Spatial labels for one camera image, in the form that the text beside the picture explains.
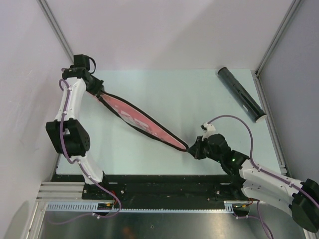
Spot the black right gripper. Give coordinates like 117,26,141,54
187,135,222,163

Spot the pink racket bag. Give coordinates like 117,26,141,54
98,91,189,152

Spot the black shuttlecock tube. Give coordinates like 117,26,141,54
217,67,267,123

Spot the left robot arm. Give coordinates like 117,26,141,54
45,54,110,199

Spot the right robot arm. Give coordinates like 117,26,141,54
188,134,319,233

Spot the aluminium base extrusion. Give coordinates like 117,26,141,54
36,182,84,201

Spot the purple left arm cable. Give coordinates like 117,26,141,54
47,67,123,226

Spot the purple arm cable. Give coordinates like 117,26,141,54
206,114,319,235
47,67,123,226

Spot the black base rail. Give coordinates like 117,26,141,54
82,175,257,210

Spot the right aluminium frame post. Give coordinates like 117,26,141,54
254,0,305,78

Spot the aluminium frame post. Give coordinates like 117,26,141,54
37,0,74,65
254,0,305,78

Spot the left aluminium frame post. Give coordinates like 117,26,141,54
37,0,74,65

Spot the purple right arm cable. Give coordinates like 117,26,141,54
206,114,319,235

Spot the white slotted cable duct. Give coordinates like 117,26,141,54
44,201,250,212

